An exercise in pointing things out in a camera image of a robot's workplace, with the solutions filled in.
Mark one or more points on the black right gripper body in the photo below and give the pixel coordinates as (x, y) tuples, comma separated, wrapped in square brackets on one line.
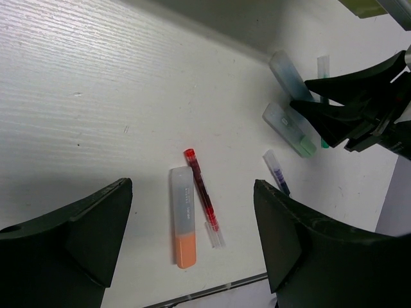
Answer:
[(388, 112)]

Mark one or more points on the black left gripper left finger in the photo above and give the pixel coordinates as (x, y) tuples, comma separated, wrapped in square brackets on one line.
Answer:
[(67, 257)]

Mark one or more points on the green gel pen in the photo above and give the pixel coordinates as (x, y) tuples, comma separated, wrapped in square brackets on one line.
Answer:
[(323, 72)]

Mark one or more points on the green metal tool chest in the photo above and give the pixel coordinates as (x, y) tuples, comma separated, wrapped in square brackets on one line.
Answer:
[(371, 8)]

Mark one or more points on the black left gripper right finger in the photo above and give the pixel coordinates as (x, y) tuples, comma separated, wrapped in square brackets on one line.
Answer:
[(313, 260)]

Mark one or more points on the red gel pen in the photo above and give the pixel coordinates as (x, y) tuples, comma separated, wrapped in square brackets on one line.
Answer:
[(211, 223)]

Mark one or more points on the green highlighter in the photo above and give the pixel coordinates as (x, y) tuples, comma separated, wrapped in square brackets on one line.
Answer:
[(284, 125)]

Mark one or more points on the orange highlighter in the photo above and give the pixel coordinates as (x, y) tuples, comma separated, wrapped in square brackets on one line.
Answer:
[(183, 205)]

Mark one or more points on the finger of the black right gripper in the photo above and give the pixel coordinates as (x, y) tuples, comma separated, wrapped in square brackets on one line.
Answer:
[(334, 124), (343, 89)]

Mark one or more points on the purple gel pen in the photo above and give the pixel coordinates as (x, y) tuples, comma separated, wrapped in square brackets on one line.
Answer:
[(276, 171)]

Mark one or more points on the blue highlighter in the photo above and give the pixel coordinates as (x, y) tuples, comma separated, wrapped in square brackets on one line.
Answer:
[(288, 77)]

